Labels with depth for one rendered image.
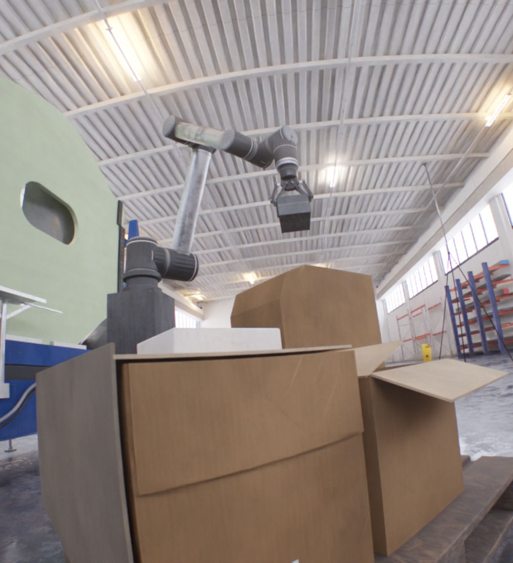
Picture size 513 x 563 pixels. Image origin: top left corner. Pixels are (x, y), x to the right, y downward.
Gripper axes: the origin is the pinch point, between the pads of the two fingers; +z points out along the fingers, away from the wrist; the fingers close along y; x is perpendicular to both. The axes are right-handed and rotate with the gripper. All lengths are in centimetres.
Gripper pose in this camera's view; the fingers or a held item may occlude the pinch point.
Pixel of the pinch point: (293, 211)
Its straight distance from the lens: 147.7
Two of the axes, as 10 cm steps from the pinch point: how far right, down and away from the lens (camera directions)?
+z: 1.0, 9.7, -2.2
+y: 9.9, -1.2, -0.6
